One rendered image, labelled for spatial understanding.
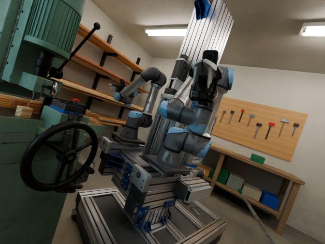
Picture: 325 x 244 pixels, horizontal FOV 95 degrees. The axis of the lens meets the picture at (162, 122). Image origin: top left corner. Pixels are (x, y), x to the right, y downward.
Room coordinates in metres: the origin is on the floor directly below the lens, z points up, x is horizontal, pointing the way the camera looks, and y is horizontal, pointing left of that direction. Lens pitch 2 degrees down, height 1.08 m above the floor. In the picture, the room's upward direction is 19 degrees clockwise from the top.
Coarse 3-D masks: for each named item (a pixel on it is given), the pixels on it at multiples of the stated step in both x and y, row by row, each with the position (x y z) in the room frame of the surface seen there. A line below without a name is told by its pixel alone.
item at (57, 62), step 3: (54, 57) 0.90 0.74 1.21; (54, 60) 0.90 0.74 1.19; (57, 60) 0.92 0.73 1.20; (60, 60) 0.93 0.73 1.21; (63, 60) 0.95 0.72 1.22; (54, 63) 0.91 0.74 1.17; (57, 63) 0.92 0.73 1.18; (60, 63) 0.94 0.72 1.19; (54, 66) 0.91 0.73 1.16; (57, 66) 0.93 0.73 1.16
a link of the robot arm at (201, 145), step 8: (224, 72) 0.82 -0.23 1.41; (232, 72) 0.81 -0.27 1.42; (224, 80) 0.82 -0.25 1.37; (232, 80) 0.81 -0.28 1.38; (224, 88) 0.82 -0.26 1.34; (216, 104) 0.84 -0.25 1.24; (216, 112) 0.85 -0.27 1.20; (208, 128) 0.84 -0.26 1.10; (192, 136) 0.85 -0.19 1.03; (200, 136) 0.82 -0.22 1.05; (208, 136) 0.83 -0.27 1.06; (192, 144) 0.83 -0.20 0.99; (200, 144) 0.82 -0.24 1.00; (208, 144) 0.81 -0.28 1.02; (192, 152) 0.84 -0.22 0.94; (200, 152) 0.81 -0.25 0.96
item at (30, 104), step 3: (30, 102) 0.67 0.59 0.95; (27, 105) 0.66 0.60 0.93; (30, 105) 0.67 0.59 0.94; (33, 105) 0.68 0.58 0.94; (36, 105) 0.69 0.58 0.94; (39, 105) 0.70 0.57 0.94; (33, 108) 0.68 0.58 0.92; (36, 108) 0.69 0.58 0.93; (39, 108) 0.70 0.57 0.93; (33, 111) 0.68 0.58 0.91; (36, 111) 0.69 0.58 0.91; (39, 111) 0.70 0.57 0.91
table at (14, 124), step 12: (0, 108) 0.60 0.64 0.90; (0, 120) 0.52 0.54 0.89; (12, 120) 0.54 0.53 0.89; (24, 120) 0.58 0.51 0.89; (36, 120) 0.61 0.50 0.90; (0, 132) 0.53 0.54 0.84; (12, 132) 0.55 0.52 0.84; (24, 132) 0.59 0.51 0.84; (36, 132) 0.62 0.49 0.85; (96, 132) 0.92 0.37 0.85
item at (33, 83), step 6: (24, 72) 0.72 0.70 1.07; (24, 78) 0.71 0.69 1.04; (30, 78) 0.69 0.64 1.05; (36, 78) 0.67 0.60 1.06; (42, 78) 0.69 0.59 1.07; (18, 84) 0.72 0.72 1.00; (24, 84) 0.70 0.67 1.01; (30, 84) 0.68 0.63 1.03; (36, 84) 0.68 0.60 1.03; (42, 84) 0.70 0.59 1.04; (48, 84) 0.72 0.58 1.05; (36, 90) 0.68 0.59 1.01; (42, 90) 0.70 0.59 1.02; (48, 90) 0.72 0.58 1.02
